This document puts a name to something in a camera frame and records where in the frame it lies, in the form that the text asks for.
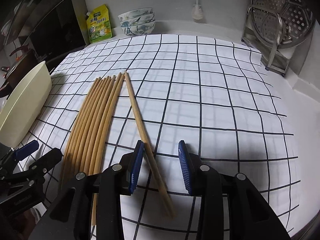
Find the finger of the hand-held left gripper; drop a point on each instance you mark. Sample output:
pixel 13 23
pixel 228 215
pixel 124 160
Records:
pixel 27 147
pixel 48 160

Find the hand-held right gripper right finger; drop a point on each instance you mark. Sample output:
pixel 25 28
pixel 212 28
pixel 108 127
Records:
pixel 184 170

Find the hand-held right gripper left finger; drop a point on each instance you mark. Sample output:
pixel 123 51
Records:
pixel 136 166

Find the cream plastic tub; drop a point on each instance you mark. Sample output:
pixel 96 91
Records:
pixel 25 100

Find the wooden chopstick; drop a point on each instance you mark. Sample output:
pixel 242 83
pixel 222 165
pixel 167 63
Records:
pixel 136 112

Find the bundle of wooden chopsticks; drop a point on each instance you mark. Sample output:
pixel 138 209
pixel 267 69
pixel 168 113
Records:
pixel 95 120

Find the white black checked cloth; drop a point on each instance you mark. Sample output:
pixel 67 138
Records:
pixel 200 105

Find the dark brown lidded pot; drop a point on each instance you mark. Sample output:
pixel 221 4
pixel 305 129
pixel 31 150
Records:
pixel 17 65

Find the yellow green refill pouch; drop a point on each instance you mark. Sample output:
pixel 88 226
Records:
pixel 100 27

